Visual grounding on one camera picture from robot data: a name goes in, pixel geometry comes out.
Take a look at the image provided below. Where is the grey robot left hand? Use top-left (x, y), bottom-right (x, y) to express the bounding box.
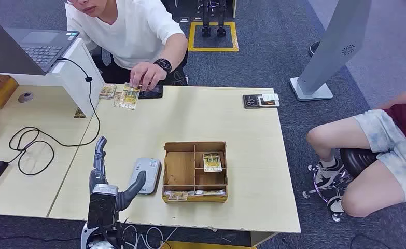
top-left (87, 136), bottom-right (147, 230)

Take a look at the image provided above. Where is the person's left hand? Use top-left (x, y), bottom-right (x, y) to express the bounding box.
top-left (129, 62), bottom-right (167, 92)

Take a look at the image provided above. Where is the person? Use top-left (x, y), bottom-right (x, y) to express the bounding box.
top-left (306, 70), bottom-right (406, 218)
top-left (64, 0), bottom-right (189, 92)

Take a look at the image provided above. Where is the white plastic card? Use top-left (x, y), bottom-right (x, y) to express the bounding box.
top-left (189, 189), bottom-right (226, 197)

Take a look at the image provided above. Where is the orange picture card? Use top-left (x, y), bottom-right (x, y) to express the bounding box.
top-left (257, 96), bottom-right (281, 107)

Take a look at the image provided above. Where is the black smartphone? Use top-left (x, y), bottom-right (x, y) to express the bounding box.
top-left (138, 85), bottom-right (164, 100)

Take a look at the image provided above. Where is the black wristwatch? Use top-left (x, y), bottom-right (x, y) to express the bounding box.
top-left (153, 58), bottom-right (173, 74)

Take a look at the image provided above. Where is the black stool with chrome base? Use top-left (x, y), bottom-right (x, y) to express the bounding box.
top-left (302, 147), bottom-right (380, 223)

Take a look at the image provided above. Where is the yellow floor tape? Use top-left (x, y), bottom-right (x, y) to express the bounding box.
top-left (188, 21), bottom-right (240, 53)
top-left (161, 240), bottom-right (257, 249)

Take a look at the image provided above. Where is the white laptop stand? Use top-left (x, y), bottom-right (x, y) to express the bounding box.
top-left (0, 37), bottom-right (105, 119)

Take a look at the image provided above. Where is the standing humanoid robot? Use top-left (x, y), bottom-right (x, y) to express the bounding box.
top-left (197, 0), bottom-right (228, 38)

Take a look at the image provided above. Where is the wooden compartment organizer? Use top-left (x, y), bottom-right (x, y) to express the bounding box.
top-left (162, 141), bottom-right (229, 203)

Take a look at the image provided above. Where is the dark grey laptop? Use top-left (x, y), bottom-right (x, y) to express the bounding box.
top-left (0, 6), bottom-right (80, 76)

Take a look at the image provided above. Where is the silver kiosk stand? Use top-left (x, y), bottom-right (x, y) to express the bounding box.
top-left (289, 0), bottom-right (373, 102)

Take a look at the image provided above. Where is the wooden storage box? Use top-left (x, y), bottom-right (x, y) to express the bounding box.
top-left (0, 75), bottom-right (20, 110)

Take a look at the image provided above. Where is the dark round object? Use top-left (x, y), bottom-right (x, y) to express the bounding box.
top-left (308, 41), bottom-right (322, 58)

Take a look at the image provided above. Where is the black laptop cable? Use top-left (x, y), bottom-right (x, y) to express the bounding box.
top-left (8, 57), bottom-right (102, 176)

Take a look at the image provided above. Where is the dark phone with camera rings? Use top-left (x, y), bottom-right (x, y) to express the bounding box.
top-left (243, 93), bottom-right (281, 110)

